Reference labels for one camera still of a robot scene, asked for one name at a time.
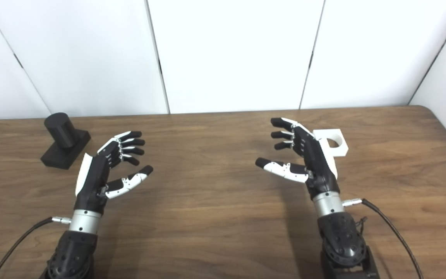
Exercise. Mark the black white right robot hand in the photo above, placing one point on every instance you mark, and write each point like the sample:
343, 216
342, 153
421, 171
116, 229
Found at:
318, 166

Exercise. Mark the black peg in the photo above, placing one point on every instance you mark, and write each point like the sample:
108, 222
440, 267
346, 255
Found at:
61, 133

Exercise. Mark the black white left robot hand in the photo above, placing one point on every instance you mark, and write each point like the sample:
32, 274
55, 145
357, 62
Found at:
91, 178

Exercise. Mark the white square piece with hole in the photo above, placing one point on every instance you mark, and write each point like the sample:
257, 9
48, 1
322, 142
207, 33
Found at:
339, 149

